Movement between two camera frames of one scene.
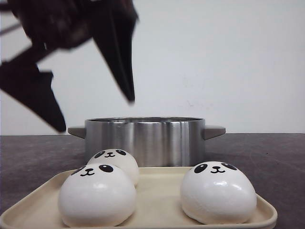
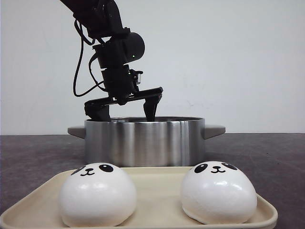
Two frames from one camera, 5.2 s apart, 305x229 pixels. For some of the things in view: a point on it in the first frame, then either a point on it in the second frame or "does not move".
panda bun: x=218 y=193 does not move
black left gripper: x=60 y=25 to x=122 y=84
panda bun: x=97 y=195 does not move
